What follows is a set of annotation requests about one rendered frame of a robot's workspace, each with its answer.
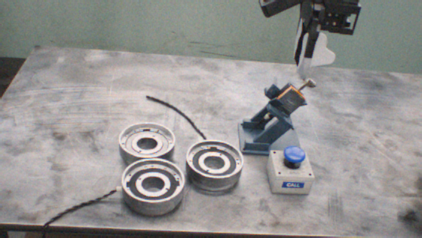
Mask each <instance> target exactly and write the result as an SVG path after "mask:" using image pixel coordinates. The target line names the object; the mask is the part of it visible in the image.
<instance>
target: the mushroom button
mask: <svg viewBox="0 0 422 238"><path fill-rule="evenodd" d="M283 156H284V157H285V158H286V159H287V160H289V162H290V163H292V164H294V163H300V162H303V161H304V160H305V158H306V154H305V152H304V150H303V149H301V148H299V147H297V146H293V145H292V146H288V147H287V148H285V150H284V152H283Z"/></svg>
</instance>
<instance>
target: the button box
mask: <svg viewBox="0 0 422 238"><path fill-rule="evenodd" d="M305 154H306V158H305V160H304V161H303V162H300V163H294V164H292V163H290V162H289V160H287V159H286V158H285V157H284V156H283V151H271V152H270V155H269V158H268V164H267V167H266V169H267V172H268V178H269V182H270V186H271V192H272V194H300V195H309V193H310V189H311V187H312V184H313V180H314V175H313V172H312V169H311V167H310V163H309V160H308V158H307V152H305Z"/></svg>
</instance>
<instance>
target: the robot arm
mask: <svg viewBox="0 0 422 238"><path fill-rule="evenodd" d="M258 3H259V4H260V7H261V10H262V12H263V14H264V16H265V17H267V18H270V17H272V16H274V15H276V14H278V13H281V12H283V11H285V10H286V9H289V8H291V7H293V6H295V5H299V4H301V3H302V5H301V6H302V9H301V15H300V18H299V21H298V29H297V34H296V39H295V51H294V57H293V58H294V60H295V64H296V66H297V67H298V73H299V75H300V77H301V79H305V77H306V75H307V70H308V69H309V68H311V67H316V66H324V65H329V64H332V63H333V62H334V61H335V54H334V53H333V52H331V51H330V50H328V49H327V48H326V45H327V44H328V39H327V38H326V36H325V35H324V34H323V33H321V32H320V30H323V31H329V32H331V33H338V34H341V35H353V32H354V29H355V27H356V23H357V20H358V18H359V12H360V9H361V6H360V4H359V0H258ZM351 14H356V18H355V21H354V24H353V27H352V28H345V27H350V24H351V22H350V21H349V20H347V17H350V16H351Z"/></svg>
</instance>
